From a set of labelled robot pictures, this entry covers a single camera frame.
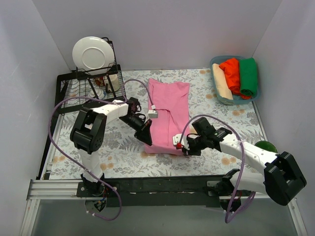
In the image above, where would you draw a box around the pink t shirt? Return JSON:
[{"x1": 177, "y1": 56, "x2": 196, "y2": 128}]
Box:
[{"x1": 145, "y1": 78, "x2": 190, "y2": 155}]

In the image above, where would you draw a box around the floral green-inside mug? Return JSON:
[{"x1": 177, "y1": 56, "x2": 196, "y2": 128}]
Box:
[{"x1": 255, "y1": 141, "x2": 278, "y2": 153}]

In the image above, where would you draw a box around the clear blue plastic bin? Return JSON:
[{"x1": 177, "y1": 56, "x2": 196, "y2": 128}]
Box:
[{"x1": 210, "y1": 55, "x2": 261, "y2": 105}]

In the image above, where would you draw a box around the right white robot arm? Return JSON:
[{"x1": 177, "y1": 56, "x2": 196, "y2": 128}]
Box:
[{"x1": 173, "y1": 115, "x2": 307, "y2": 206}]

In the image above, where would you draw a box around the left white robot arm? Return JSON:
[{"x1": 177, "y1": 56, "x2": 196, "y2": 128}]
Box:
[{"x1": 70, "y1": 97, "x2": 153, "y2": 197}]

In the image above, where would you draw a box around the floral patterned table mat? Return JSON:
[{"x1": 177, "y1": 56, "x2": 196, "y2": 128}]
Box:
[{"x1": 47, "y1": 68, "x2": 266, "y2": 180}]

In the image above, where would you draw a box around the cream ceramic cup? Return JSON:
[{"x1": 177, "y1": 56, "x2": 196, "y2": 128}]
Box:
[{"x1": 109, "y1": 74, "x2": 121, "y2": 91}]

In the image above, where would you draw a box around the beige rolled t shirt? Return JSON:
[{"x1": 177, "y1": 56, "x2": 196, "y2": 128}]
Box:
[{"x1": 212, "y1": 63, "x2": 233, "y2": 100}]

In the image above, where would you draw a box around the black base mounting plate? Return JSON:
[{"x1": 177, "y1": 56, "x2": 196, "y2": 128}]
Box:
[{"x1": 76, "y1": 176, "x2": 253, "y2": 208}]

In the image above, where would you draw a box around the orange rolled t shirt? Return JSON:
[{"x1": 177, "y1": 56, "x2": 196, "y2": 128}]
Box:
[{"x1": 219, "y1": 58, "x2": 251, "y2": 99}]

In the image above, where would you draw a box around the green rolled t shirt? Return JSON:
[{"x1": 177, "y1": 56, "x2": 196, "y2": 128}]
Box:
[{"x1": 239, "y1": 58, "x2": 258, "y2": 96}]

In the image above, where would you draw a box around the white round plate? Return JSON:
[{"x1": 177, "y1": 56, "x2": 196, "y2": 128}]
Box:
[{"x1": 72, "y1": 36, "x2": 115, "y2": 75}]

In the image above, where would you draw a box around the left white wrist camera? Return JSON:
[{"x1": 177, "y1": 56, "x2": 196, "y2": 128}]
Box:
[{"x1": 148, "y1": 105, "x2": 158, "y2": 119}]

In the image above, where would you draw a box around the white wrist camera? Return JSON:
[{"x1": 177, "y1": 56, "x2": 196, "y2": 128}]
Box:
[
  {"x1": 172, "y1": 134, "x2": 184, "y2": 149},
  {"x1": 148, "y1": 105, "x2": 158, "y2": 119}
]

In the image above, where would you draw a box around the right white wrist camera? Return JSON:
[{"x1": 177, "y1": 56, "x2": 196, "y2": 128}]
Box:
[{"x1": 172, "y1": 134, "x2": 184, "y2": 149}]

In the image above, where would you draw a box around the black wire dish rack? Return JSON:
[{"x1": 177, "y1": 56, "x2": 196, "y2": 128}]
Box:
[{"x1": 35, "y1": 36, "x2": 127, "y2": 180}]

